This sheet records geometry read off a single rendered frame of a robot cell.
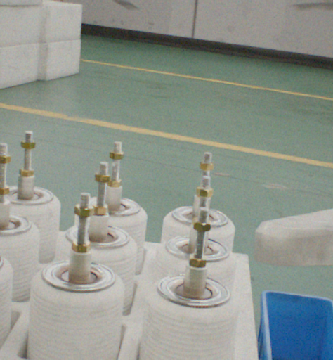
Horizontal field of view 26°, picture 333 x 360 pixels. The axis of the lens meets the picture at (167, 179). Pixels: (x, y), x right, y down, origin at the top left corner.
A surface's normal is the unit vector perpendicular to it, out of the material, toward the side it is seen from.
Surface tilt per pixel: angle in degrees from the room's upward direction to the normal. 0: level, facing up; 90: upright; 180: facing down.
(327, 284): 0
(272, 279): 0
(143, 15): 90
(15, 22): 90
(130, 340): 0
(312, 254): 81
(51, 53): 90
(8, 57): 90
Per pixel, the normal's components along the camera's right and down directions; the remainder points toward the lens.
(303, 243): 0.35, 0.14
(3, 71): 0.95, 0.18
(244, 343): 0.11, -0.96
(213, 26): -0.34, 0.22
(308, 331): -0.08, 0.23
